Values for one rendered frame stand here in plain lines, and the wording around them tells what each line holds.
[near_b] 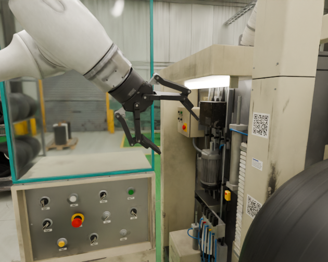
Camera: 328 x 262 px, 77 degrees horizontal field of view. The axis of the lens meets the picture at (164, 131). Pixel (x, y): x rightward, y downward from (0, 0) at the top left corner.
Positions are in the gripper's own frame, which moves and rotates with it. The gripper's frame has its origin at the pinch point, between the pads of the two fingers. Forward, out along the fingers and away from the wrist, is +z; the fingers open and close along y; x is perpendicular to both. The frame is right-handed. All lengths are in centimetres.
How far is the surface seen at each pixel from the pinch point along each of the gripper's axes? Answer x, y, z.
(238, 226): -4, -9, 52
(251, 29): 59, 60, 26
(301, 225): -29.0, 7.3, 13.5
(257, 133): 1.7, 18.2, 23.5
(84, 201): 24, -52, 12
